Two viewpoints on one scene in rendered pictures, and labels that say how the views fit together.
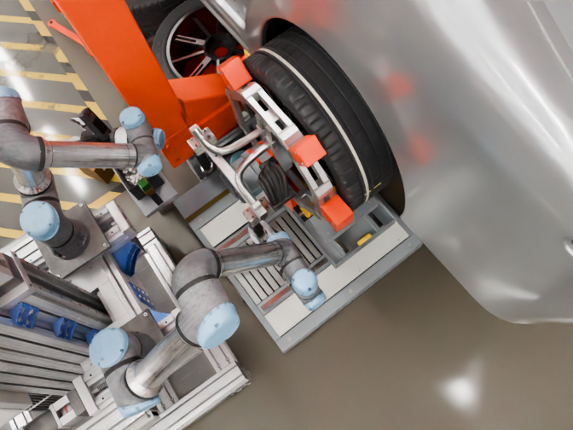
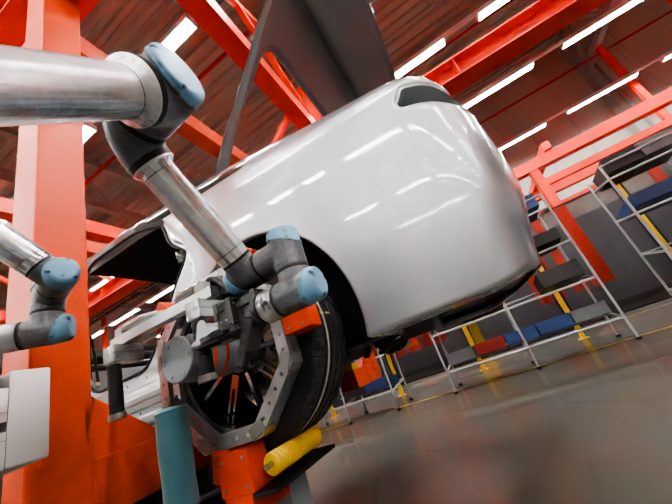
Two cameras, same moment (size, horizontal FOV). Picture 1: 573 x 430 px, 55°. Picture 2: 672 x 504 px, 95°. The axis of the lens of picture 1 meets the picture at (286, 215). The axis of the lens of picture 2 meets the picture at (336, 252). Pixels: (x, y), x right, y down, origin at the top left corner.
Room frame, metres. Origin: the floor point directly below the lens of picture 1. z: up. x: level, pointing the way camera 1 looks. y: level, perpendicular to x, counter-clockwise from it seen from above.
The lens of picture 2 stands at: (-0.07, 0.44, 0.66)
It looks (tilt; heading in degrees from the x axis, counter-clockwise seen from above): 21 degrees up; 309
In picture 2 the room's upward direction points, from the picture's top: 20 degrees counter-clockwise
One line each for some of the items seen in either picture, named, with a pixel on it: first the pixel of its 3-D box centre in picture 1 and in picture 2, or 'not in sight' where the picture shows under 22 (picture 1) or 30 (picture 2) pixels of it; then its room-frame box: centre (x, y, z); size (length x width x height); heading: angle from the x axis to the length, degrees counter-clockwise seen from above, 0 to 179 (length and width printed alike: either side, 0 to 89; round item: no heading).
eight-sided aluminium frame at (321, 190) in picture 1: (280, 150); (222, 354); (0.93, -0.05, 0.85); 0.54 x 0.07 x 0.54; 20
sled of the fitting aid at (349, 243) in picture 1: (332, 205); not in sight; (0.95, -0.22, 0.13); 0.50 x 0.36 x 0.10; 20
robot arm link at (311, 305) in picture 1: (308, 292); (299, 289); (0.41, 0.01, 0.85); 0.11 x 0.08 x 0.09; 20
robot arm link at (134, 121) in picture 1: (137, 128); (50, 294); (1.02, 0.37, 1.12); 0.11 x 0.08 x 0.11; 5
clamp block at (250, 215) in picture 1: (258, 211); (206, 310); (0.70, 0.08, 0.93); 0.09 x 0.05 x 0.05; 110
